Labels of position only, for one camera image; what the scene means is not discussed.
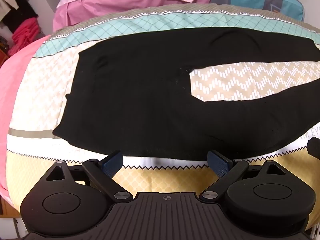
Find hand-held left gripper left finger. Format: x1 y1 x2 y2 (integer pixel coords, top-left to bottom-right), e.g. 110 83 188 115
46 150 133 203

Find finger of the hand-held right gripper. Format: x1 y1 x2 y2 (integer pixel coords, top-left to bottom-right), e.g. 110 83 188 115
307 137 320 158

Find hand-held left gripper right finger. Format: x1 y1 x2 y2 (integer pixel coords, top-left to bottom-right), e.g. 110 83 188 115
200 150 288 202

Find black pants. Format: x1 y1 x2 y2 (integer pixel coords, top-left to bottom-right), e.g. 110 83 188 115
52 28 320 161

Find patterned beige teal bedsheet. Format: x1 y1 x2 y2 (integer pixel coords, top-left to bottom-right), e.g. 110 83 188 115
0 3 320 230

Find pink blanket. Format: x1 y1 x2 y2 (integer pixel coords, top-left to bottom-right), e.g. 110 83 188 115
0 34 52 205

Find wooden furniture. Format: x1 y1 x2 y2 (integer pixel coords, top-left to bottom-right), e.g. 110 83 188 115
0 47 12 68

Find stack of red folded clothes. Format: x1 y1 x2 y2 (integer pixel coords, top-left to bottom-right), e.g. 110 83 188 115
7 17 43 57

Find pink floral pillow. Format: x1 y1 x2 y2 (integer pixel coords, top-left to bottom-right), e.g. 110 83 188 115
53 0 213 32

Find dark hanging clothes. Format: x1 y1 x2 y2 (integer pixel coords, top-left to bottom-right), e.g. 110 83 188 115
0 0 39 33

